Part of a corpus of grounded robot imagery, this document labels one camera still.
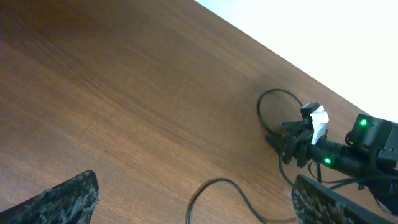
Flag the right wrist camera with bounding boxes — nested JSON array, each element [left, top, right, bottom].
[[300, 102, 330, 145]]

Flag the black usb cable two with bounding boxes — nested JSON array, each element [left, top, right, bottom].
[[256, 88, 304, 136]]

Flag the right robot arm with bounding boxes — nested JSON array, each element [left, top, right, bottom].
[[266, 114, 397, 215]]

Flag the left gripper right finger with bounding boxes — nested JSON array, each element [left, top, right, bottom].
[[291, 175, 392, 224]]

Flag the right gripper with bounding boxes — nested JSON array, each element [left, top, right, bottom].
[[265, 121, 313, 168]]

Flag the black usb cable three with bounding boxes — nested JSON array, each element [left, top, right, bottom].
[[185, 177, 268, 224]]

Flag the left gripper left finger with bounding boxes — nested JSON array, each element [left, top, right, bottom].
[[1, 170, 100, 224]]

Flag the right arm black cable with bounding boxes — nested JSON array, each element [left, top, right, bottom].
[[278, 152, 398, 220]]

